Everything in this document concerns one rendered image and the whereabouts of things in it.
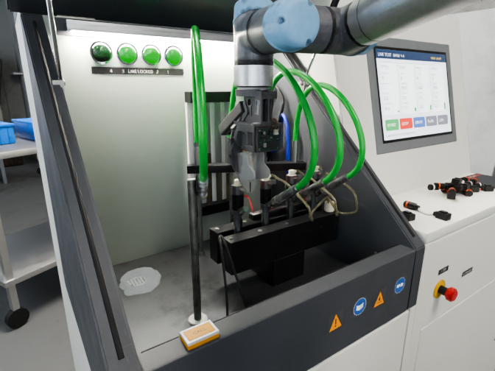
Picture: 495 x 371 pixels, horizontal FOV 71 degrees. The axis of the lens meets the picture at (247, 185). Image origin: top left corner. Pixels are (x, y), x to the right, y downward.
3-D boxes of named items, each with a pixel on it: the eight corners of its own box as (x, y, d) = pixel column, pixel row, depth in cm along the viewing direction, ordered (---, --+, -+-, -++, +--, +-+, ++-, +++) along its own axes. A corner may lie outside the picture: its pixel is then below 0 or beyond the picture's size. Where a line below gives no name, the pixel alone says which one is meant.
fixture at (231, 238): (231, 303, 78) (230, 242, 74) (211, 283, 86) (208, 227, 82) (335, 262, 96) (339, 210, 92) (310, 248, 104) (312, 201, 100)
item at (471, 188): (459, 204, 98) (462, 185, 97) (423, 194, 107) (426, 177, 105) (494, 191, 110) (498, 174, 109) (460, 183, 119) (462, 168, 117)
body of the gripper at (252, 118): (252, 157, 64) (252, 89, 61) (227, 149, 71) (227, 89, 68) (283, 152, 68) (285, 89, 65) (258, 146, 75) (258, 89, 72)
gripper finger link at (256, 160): (262, 197, 70) (262, 152, 68) (246, 190, 75) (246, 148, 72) (274, 194, 72) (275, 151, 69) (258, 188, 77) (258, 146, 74)
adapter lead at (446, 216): (451, 219, 87) (452, 212, 86) (446, 221, 86) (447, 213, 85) (406, 206, 97) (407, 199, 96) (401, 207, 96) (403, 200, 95)
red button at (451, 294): (448, 308, 85) (451, 290, 84) (432, 300, 89) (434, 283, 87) (458, 301, 88) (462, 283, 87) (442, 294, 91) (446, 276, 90)
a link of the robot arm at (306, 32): (342, -3, 53) (301, 10, 62) (278, -11, 48) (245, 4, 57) (338, 52, 55) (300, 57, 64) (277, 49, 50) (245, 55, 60)
